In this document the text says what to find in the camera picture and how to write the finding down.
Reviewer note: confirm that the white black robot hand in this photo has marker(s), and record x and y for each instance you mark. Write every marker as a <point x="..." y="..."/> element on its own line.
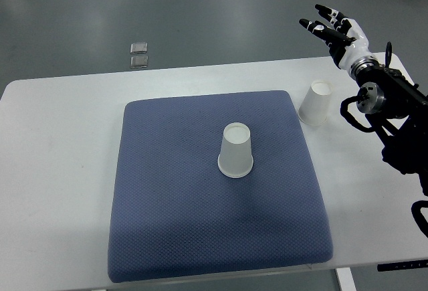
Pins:
<point x="344" y="37"/>

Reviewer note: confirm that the white paper cup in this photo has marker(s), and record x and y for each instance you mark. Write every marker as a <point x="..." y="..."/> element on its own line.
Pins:
<point x="314" y="107"/>
<point x="235" y="159"/>

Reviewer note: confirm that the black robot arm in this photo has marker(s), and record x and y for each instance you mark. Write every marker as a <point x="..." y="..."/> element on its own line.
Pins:
<point x="393" y="108"/>

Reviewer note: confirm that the upper metal floor plate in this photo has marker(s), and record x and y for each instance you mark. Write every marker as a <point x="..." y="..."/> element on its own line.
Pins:
<point x="139" y="47"/>

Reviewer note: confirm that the black table control panel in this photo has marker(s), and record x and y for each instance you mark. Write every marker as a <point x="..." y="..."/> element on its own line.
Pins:
<point x="408" y="265"/>

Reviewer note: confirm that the white table leg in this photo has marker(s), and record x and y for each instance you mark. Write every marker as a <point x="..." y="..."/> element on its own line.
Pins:
<point x="345" y="279"/>

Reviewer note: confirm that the blue grey fabric cushion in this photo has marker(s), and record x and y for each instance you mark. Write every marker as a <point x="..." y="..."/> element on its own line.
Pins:
<point x="174" y="213"/>

